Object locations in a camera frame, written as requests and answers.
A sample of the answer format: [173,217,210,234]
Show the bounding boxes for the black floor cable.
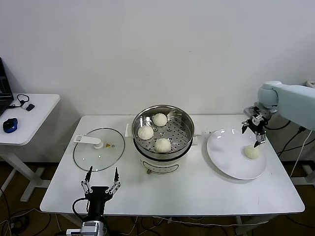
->
[0,188,13,236]

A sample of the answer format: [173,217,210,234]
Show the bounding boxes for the black cable with plug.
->
[275,125,315,158]

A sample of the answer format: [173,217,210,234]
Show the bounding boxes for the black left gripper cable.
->
[72,198,89,222]

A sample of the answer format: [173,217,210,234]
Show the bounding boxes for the glass lid with white handle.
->
[73,127,126,172]

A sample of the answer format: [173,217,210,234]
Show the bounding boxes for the white side table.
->
[0,93,61,204]

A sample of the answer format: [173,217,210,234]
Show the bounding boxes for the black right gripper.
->
[241,113,268,148]

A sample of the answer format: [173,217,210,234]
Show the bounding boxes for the stainless steel steamer pot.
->
[125,122,211,176]

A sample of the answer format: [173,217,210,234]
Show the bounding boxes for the blue and black mouse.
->
[2,118,19,134]

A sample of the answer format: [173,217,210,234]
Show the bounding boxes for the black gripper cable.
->
[72,198,89,222]
[264,119,292,130]

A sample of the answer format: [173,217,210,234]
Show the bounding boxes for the white hanging cable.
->
[289,132,310,177]

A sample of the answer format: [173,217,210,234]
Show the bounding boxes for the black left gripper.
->
[80,166,122,222]

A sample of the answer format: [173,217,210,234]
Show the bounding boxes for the white oval plate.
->
[206,128,267,180]

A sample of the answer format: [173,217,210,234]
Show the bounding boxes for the black monitor screen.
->
[0,57,14,116]

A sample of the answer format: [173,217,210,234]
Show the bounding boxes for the white steamed baozi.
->
[152,113,168,127]
[154,138,172,153]
[137,126,154,141]
[244,145,261,160]

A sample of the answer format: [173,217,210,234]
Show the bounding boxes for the thin black looped cable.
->
[7,94,30,109]

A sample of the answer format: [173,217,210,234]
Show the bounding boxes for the white desk with foot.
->
[291,79,315,186]

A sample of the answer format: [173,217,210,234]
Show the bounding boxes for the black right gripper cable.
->
[264,119,292,130]

